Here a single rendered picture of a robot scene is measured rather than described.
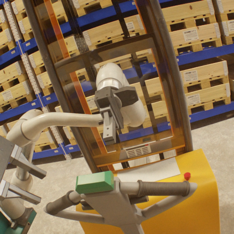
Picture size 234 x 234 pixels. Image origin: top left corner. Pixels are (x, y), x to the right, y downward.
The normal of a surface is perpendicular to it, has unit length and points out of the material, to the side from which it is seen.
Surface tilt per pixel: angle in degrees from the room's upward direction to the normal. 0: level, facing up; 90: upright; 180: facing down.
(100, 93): 16
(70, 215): 82
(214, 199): 74
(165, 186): 40
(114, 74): 50
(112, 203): 106
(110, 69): 27
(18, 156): 62
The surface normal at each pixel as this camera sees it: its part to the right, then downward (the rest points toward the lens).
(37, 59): -0.07, 0.40
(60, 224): -0.31, -0.88
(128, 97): 0.00, 0.63
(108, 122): -0.28, -0.32
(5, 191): 0.66, -0.58
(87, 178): -0.32, -0.73
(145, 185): 0.18, -0.72
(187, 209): -0.17, 0.14
